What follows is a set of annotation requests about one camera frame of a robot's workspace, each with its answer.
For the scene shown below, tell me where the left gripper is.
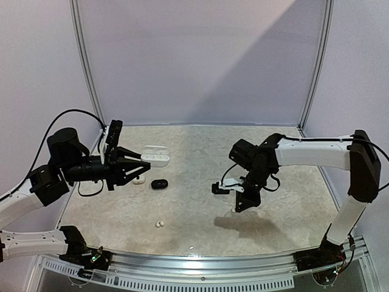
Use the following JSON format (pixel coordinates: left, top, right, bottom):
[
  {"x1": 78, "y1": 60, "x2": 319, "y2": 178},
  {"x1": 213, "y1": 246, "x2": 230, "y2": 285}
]
[{"x1": 61, "y1": 145, "x2": 150, "y2": 190}]

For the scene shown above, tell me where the white gold-trimmed charging case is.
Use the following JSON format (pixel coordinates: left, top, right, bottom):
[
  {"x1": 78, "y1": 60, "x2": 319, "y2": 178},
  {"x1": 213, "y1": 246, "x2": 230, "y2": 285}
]
[{"x1": 132, "y1": 175, "x2": 145, "y2": 185}]

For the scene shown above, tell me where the black earbud charging case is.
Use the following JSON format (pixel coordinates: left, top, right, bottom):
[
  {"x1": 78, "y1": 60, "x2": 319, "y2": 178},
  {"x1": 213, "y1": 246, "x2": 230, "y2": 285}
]
[{"x1": 151, "y1": 179, "x2": 168, "y2": 190}]

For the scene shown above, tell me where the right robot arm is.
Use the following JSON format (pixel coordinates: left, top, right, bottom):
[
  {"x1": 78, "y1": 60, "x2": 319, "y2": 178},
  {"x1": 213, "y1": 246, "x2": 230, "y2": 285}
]
[{"x1": 227, "y1": 130, "x2": 382, "y2": 265}]

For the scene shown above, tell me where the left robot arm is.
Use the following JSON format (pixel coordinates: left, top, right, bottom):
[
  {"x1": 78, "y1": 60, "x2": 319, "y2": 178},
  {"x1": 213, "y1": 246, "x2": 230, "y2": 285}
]
[{"x1": 1, "y1": 128, "x2": 151, "y2": 264}]

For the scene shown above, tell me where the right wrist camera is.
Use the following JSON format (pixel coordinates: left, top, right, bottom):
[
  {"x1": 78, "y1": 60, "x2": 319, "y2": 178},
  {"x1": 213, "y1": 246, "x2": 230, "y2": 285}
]
[{"x1": 212, "y1": 178, "x2": 244, "y2": 195}]

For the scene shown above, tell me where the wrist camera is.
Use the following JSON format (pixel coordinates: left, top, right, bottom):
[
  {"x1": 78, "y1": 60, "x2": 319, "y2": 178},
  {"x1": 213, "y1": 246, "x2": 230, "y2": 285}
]
[
  {"x1": 97, "y1": 120, "x2": 123, "y2": 164},
  {"x1": 212, "y1": 178, "x2": 244, "y2": 195}
]

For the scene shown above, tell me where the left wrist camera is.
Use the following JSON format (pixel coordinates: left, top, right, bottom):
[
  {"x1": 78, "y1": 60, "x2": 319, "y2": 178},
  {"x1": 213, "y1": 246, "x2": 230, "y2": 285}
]
[{"x1": 97, "y1": 120, "x2": 123, "y2": 164}]

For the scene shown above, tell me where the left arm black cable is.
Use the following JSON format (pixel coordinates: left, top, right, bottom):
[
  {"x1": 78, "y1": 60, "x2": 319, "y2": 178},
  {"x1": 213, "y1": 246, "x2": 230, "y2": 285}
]
[{"x1": 0, "y1": 109, "x2": 107, "y2": 198}]

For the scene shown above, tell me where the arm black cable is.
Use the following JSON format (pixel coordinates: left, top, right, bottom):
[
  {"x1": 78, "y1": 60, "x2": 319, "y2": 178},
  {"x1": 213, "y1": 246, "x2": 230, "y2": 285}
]
[
  {"x1": 0, "y1": 109, "x2": 107, "y2": 198},
  {"x1": 220, "y1": 133, "x2": 389, "y2": 195}
]

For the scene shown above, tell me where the aluminium front rail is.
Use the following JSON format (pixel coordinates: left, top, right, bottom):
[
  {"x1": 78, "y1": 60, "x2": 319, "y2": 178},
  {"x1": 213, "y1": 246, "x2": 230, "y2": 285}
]
[{"x1": 36, "y1": 234, "x2": 370, "y2": 282}]

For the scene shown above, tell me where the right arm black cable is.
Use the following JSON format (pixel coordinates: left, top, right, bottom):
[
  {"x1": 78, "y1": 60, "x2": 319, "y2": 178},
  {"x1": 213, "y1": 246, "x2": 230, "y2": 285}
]
[{"x1": 220, "y1": 133, "x2": 389, "y2": 195}]

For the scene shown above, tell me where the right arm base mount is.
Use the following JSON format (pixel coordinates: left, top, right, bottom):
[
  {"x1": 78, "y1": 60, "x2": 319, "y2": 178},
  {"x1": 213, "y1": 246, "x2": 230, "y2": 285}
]
[{"x1": 292, "y1": 239, "x2": 346, "y2": 271}]

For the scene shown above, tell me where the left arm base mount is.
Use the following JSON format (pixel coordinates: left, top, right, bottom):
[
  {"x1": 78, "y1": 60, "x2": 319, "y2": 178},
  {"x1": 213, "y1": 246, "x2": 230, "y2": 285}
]
[{"x1": 59, "y1": 246, "x2": 113, "y2": 271}]

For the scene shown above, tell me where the white slotted cable duct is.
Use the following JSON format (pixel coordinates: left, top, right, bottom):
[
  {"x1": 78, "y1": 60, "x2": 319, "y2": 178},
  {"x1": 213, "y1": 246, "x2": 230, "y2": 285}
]
[{"x1": 37, "y1": 259, "x2": 295, "y2": 291}]

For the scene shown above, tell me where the left aluminium corner post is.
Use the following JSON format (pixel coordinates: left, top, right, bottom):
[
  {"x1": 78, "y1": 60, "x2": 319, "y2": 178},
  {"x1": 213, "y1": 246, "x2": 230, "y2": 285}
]
[{"x1": 69, "y1": 0, "x2": 105, "y2": 122}]

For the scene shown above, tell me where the aluminium corner post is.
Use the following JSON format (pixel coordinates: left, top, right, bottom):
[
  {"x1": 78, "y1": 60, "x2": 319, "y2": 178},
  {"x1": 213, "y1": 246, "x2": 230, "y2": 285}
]
[
  {"x1": 298, "y1": 1, "x2": 334, "y2": 131},
  {"x1": 69, "y1": 0, "x2": 105, "y2": 122}
]

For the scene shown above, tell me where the right aluminium corner post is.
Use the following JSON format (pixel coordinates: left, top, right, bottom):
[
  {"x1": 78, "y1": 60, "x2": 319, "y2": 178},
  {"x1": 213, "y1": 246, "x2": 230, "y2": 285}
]
[{"x1": 298, "y1": 1, "x2": 334, "y2": 131}]

